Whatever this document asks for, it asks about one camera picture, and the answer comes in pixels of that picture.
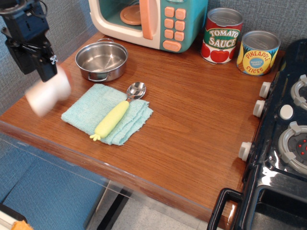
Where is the tomato sauce can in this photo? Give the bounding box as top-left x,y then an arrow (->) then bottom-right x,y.
201,8 -> 244,64

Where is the light blue folded napkin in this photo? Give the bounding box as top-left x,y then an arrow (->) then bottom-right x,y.
61,84 -> 153,146

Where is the pineapple slices can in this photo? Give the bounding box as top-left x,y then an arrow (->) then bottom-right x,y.
236,31 -> 281,76

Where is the black toy stove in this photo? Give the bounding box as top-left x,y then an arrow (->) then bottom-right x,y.
208,39 -> 307,230

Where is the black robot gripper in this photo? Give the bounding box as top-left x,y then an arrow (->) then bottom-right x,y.
0,0 -> 58,82

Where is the plush white brown mushroom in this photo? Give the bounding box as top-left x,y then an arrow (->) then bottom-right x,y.
25,65 -> 71,117

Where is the orange cloth at corner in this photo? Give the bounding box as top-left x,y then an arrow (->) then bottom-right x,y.
11,220 -> 33,230

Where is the small stainless steel pot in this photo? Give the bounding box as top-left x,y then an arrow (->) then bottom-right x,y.
75,38 -> 129,83

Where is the yellow-handled metal spoon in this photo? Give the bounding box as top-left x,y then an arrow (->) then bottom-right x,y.
90,81 -> 146,141

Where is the teal toy microwave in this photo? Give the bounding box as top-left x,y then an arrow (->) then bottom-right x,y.
89,0 -> 208,53

